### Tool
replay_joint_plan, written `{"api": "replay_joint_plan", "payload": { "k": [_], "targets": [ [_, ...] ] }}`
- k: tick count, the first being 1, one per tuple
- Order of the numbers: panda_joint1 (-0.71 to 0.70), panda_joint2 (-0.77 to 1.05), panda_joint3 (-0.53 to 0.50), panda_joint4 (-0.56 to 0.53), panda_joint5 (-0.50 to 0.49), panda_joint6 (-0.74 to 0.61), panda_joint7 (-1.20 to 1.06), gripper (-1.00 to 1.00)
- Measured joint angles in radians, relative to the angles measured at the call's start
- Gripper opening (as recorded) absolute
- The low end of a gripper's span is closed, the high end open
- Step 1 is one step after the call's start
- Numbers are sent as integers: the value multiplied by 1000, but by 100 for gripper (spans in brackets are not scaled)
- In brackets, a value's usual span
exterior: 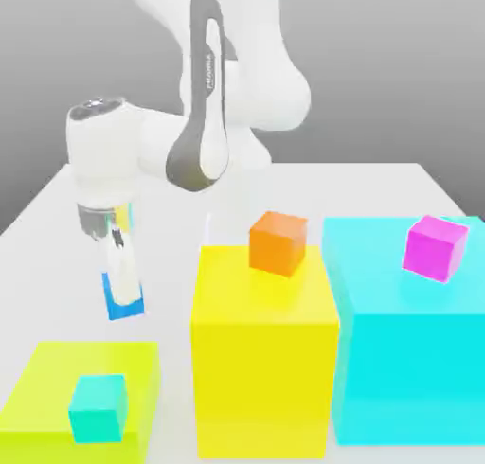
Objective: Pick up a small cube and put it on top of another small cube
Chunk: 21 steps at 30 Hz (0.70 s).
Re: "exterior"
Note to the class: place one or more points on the small orange cube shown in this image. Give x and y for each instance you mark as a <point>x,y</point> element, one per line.
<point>276,246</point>

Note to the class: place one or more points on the small teal cube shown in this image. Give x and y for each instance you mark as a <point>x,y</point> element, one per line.
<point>96,409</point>

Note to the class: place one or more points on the large yellow box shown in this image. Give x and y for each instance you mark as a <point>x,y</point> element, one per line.
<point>261,358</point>

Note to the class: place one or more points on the small blue cube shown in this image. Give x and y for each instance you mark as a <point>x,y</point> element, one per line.
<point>125,310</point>

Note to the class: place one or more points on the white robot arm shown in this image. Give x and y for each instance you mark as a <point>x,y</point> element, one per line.
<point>242,74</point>

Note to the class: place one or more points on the large lime box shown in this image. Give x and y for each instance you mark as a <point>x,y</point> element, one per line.
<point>45,396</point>

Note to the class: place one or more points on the small magenta cube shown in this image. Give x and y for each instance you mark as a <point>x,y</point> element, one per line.
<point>432,250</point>

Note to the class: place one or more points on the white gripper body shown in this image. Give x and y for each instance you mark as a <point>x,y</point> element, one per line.
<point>122,271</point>

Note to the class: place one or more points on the large cyan box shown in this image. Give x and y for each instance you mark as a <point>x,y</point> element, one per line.
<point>413,358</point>

